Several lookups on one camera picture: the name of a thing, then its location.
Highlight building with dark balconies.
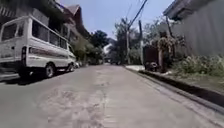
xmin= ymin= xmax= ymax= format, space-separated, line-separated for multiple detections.
xmin=0 ymin=0 xmax=91 ymax=64

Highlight leaning dark pole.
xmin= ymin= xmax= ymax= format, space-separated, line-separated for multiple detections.
xmin=138 ymin=19 xmax=145 ymax=66

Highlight concrete kerb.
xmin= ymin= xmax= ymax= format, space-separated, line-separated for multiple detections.
xmin=123 ymin=65 xmax=224 ymax=114

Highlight grass verge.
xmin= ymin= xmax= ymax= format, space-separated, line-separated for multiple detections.
xmin=166 ymin=73 xmax=224 ymax=94

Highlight grey concrete road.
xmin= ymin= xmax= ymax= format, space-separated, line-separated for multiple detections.
xmin=0 ymin=63 xmax=224 ymax=128

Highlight row of trees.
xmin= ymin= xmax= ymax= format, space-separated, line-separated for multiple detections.
xmin=73 ymin=16 xmax=164 ymax=66

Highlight white van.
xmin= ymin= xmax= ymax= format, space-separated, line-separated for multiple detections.
xmin=0 ymin=15 xmax=78 ymax=80

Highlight utility pole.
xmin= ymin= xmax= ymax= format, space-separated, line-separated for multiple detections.
xmin=125 ymin=19 xmax=132 ymax=66

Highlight green bushes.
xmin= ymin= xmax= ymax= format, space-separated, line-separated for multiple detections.
xmin=171 ymin=53 xmax=224 ymax=78

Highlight grey corrugated wall building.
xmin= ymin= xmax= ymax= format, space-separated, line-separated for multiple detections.
xmin=162 ymin=0 xmax=224 ymax=58

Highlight overhead wires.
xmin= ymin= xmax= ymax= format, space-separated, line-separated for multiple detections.
xmin=123 ymin=0 xmax=150 ymax=31

